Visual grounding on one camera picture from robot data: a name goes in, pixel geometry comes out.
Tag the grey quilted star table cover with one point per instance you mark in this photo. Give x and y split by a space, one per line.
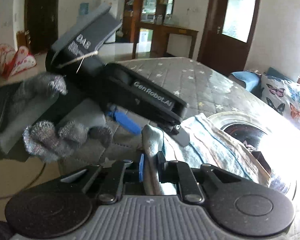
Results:
206 92

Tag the dark wooden shelf cabinet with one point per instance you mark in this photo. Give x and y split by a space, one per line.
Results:
156 16

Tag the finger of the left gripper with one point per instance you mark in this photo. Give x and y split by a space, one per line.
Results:
123 120
176 132

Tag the butterfly print pillow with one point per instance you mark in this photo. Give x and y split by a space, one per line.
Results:
283 96

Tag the grey gloved left hand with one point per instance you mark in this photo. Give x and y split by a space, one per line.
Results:
46 117

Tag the white refrigerator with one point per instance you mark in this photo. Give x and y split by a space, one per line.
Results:
111 17

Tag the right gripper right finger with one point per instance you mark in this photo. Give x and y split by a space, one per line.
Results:
180 174

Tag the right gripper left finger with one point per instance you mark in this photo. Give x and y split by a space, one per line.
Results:
122 177

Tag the red white heart cushion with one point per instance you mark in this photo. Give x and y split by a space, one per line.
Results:
13 62

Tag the striped blue beige garment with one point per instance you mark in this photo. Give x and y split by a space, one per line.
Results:
208 145

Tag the round induction cooktop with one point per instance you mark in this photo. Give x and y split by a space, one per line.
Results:
258 140

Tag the dark wooden door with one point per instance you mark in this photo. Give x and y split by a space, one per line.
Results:
228 34

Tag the blue sofa bench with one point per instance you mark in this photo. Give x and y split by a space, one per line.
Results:
251 81

